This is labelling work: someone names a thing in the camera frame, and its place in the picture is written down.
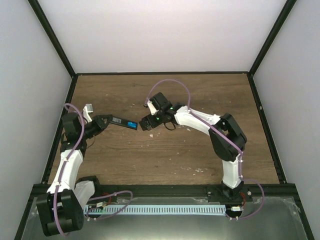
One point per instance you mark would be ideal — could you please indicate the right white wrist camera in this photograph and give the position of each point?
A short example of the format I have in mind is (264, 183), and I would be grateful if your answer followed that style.
(151, 107)

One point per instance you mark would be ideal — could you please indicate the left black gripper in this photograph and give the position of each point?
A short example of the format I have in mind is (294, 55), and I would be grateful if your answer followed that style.
(99, 119)

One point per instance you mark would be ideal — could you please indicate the light blue slotted cable duct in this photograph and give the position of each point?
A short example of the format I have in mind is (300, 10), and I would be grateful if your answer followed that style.
(149, 209)

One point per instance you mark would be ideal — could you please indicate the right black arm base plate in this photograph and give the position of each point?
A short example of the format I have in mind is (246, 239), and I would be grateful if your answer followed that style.
(218, 196)

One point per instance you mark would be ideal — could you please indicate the blue battery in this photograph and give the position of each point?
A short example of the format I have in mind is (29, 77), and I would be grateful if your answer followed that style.
(132, 125)

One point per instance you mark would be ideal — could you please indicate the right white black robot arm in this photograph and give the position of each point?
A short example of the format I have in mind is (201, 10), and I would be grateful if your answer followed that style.
(226, 136)

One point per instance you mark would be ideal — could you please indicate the clear plastic sheet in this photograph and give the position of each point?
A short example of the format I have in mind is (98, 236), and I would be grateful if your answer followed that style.
(270, 218)

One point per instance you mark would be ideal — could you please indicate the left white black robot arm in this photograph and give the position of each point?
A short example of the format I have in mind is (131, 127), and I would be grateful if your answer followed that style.
(61, 208)

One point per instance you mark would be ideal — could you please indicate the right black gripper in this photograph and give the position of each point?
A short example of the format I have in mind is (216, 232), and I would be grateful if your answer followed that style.
(148, 121)

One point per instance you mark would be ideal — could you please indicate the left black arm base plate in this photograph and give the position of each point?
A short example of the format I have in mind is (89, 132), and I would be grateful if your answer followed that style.
(104, 196)

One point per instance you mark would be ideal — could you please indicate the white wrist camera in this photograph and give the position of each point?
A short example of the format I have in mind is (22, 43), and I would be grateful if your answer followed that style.
(151, 107)
(86, 111)

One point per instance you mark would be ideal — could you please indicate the black aluminium frame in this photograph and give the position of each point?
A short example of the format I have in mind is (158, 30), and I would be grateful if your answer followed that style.
(282, 189)

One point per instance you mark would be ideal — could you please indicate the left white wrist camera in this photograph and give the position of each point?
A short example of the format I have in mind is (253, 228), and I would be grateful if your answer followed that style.
(86, 111)

